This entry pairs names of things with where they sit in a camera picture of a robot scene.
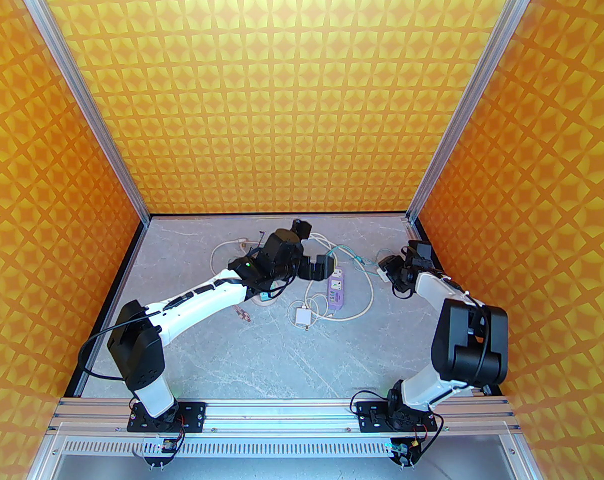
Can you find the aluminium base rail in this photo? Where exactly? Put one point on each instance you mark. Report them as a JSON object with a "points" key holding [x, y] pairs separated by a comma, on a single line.
{"points": [[281, 415]]}

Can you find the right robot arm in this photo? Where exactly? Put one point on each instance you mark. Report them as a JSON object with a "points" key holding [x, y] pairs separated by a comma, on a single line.
{"points": [[469, 338]]}

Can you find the aluminium frame post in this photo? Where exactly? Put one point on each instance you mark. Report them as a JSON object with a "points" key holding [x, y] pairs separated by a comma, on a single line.
{"points": [[79, 88], [474, 88]]}

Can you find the purple power strip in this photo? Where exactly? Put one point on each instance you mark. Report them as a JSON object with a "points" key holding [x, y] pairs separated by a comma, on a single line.
{"points": [[338, 293]]}

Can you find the black table edge strip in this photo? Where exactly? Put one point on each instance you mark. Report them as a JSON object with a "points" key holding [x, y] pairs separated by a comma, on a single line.
{"points": [[439, 268], [125, 268]]}

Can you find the white charger cube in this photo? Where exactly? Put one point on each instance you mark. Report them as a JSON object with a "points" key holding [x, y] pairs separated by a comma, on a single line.
{"points": [[302, 317], [383, 271]]}

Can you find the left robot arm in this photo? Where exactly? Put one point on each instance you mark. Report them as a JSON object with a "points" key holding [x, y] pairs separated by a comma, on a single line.
{"points": [[196, 300]]}

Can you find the small circuit board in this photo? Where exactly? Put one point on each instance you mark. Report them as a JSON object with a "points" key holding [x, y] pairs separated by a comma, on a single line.
{"points": [[166, 447], [402, 450]]}

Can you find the round beige power socket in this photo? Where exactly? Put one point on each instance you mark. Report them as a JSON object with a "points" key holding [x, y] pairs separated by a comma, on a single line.
{"points": [[267, 304]]}

